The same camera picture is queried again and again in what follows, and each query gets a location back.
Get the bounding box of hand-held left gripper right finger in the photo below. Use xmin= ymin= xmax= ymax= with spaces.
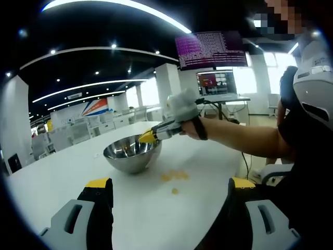
xmin=227 ymin=177 xmax=302 ymax=250

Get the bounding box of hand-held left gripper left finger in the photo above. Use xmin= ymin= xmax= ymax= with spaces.
xmin=39 ymin=178 xmax=114 ymax=250

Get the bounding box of pile of yellow QQ candies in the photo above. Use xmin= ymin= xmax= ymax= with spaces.
xmin=160 ymin=169 xmax=190 ymax=195

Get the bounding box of stainless steel bowl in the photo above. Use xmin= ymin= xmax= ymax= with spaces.
xmin=103 ymin=135 xmax=162 ymax=174

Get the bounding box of person's right hand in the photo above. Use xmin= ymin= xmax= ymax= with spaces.
xmin=179 ymin=117 xmax=202 ymax=140

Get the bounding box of small computer monitor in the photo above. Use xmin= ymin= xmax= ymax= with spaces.
xmin=196 ymin=70 xmax=238 ymax=96

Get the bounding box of white table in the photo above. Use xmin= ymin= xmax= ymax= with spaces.
xmin=5 ymin=121 xmax=248 ymax=250

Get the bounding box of monitor stand desk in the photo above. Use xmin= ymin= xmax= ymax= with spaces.
xmin=195 ymin=93 xmax=252 ymax=120

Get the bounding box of white office chair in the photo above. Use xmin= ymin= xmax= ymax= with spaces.
xmin=260 ymin=163 xmax=294 ymax=186
xmin=267 ymin=93 xmax=281 ymax=118

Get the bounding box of person's dark clothing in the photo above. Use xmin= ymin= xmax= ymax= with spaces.
xmin=195 ymin=66 xmax=333 ymax=250

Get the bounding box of large purple screen monitor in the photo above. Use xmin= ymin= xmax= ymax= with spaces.
xmin=175 ymin=30 xmax=249 ymax=71

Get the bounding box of row of white office desks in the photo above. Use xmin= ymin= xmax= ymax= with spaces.
xmin=31 ymin=104 xmax=167 ymax=157

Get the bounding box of curved ceiling light strip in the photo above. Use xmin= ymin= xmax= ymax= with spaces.
xmin=41 ymin=0 xmax=193 ymax=34

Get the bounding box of black box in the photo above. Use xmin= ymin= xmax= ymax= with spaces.
xmin=7 ymin=153 xmax=22 ymax=172

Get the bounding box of white chest device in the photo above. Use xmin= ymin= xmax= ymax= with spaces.
xmin=292 ymin=32 xmax=333 ymax=131

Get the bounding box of red blue wall banner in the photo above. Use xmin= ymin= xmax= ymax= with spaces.
xmin=80 ymin=98 xmax=109 ymax=117

